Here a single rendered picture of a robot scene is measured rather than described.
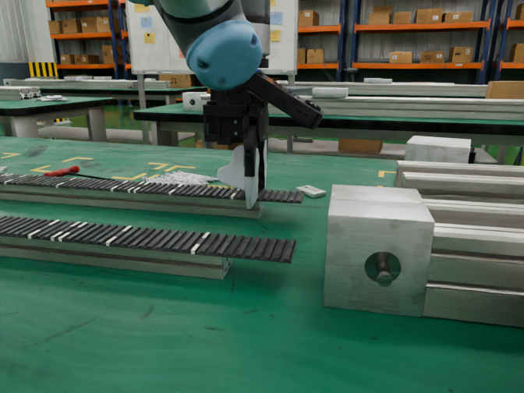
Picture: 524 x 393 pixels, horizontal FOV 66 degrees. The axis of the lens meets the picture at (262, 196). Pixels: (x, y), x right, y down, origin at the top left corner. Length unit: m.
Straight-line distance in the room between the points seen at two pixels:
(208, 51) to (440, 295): 0.31
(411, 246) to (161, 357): 0.23
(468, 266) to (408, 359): 0.10
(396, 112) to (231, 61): 1.64
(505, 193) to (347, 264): 0.28
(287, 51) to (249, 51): 2.94
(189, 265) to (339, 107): 1.63
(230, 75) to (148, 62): 3.43
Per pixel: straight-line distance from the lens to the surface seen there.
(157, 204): 0.66
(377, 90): 3.83
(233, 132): 0.58
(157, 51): 3.80
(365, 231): 0.37
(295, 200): 0.60
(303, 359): 0.34
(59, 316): 0.43
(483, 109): 2.06
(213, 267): 0.45
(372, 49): 10.97
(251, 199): 0.59
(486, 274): 0.40
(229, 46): 0.40
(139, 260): 0.48
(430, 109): 2.04
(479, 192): 0.59
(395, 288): 0.39
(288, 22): 3.37
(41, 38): 8.46
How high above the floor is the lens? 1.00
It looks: 18 degrees down
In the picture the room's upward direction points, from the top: straight up
